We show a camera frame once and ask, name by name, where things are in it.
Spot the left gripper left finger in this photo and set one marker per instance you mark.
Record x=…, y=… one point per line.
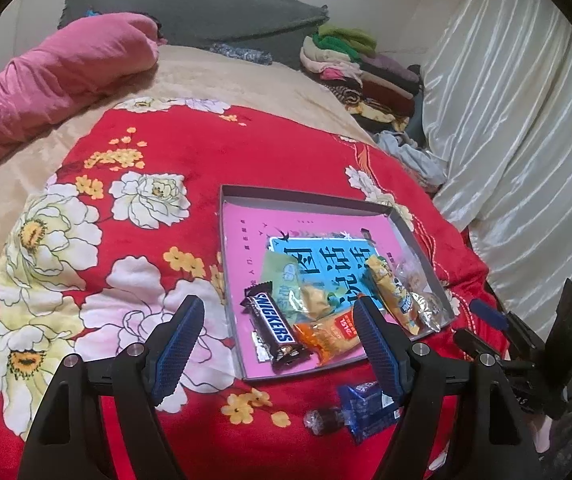
x=68, y=440

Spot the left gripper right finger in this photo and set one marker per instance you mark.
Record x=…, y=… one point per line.
x=490, y=437

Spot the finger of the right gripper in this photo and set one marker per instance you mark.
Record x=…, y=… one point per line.
x=474, y=347
x=491, y=312

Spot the clear flaky pastry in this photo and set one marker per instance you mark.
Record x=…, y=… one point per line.
x=431, y=314

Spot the yellow snack bar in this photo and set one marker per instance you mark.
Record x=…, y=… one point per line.
x=394, y=295

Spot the blue snack pack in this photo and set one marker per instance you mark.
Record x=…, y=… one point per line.
x=366, y=410

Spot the orange packaged cake snack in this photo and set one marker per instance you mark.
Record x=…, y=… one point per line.
x=330, y=337

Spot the light green pastry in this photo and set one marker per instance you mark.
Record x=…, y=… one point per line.
x=299, y=299

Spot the Snickers chocolate bar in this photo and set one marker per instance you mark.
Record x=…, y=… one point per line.
x=274, y=330

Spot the clear reddish pastry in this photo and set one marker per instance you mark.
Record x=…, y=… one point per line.
x=411, y=274

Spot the round cake green label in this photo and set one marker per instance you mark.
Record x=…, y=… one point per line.
x=325, y=420

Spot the pale blue crumpled cloth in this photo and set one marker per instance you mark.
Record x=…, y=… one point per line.
x=427, y=169

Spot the pink Chinese workbook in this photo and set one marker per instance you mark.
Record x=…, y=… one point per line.
x=311, y=274

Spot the dark shallow tray box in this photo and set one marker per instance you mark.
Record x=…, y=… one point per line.
x=316, y=269

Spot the cream satin curtain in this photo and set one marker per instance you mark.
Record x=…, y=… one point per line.
x=498, y=111

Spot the red floral blanket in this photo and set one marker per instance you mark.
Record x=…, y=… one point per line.
x=91, y=266

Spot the beige bed sheet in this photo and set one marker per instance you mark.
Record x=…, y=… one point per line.
x=181, y=73

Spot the stack of folded clothes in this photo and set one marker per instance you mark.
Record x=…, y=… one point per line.
x=377, y=91

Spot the blue patterned cloth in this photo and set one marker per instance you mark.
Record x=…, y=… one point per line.
x=243, y=54

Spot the pink quilt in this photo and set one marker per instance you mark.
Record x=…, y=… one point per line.
x=80, y=64

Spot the grey headboard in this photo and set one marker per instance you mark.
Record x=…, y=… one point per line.
x=277, y=27

